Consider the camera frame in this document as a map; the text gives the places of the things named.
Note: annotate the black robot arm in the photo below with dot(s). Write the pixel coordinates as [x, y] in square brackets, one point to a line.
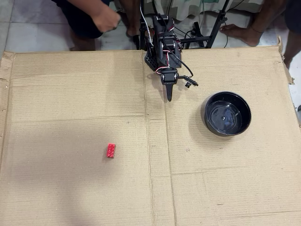
[164, 47]

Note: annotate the black round bowl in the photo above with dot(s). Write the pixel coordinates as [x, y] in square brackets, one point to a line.
[225, 115]

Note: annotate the black tripod stand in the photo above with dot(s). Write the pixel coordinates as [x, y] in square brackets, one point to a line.
[215, 28]

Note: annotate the brown cardboard sheet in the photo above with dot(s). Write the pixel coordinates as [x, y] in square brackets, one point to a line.
[70, 106]

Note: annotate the bare foot at right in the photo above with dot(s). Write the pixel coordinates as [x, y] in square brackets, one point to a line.
[247, 35]

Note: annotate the bare human hand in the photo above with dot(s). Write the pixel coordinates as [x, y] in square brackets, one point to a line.
[107, 21]

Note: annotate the dark shorts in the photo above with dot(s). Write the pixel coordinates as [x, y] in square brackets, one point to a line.
[295, 14]

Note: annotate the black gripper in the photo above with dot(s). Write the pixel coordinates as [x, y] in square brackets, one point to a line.
[169, 79]

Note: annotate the red lego block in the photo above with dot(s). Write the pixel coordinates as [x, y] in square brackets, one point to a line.
[111, 150]

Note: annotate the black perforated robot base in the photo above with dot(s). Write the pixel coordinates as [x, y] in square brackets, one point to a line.
[151, 62]

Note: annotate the black pole stand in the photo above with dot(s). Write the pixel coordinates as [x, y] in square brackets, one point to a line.
[142, 35]

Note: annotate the black shorts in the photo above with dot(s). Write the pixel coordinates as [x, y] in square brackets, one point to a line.
[80, 28]

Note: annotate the bare human leg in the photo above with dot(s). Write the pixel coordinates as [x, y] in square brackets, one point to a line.
[131, 23]
[82, 44]
[294, 47]

